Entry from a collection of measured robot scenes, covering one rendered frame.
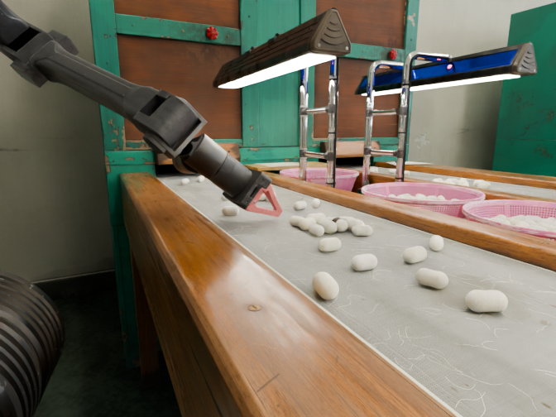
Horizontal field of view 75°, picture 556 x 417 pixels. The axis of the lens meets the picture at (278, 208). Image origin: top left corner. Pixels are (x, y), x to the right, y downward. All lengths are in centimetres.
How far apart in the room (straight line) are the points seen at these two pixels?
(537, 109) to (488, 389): 318
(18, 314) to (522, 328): 40
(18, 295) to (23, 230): 193
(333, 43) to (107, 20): 87
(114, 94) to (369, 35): 133
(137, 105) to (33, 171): 164
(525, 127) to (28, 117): 330
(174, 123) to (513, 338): 49
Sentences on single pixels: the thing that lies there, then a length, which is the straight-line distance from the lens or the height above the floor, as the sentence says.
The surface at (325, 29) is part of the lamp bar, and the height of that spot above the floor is 108.
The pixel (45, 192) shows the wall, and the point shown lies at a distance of 224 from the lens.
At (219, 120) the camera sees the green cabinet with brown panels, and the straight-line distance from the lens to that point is 143.
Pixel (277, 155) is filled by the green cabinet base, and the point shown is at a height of 80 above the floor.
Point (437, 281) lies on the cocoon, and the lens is 42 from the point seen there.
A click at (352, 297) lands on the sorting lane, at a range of 39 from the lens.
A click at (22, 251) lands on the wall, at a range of 232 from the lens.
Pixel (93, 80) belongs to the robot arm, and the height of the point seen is 99.
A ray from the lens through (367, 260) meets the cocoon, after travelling 45.
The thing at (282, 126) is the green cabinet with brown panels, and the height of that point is 92.
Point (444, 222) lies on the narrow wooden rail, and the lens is 63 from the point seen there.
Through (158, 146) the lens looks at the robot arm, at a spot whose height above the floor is 88.
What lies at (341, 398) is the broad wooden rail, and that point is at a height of 76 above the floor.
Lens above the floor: 91
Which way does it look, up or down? 12 degrees down
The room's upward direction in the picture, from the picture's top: straight up
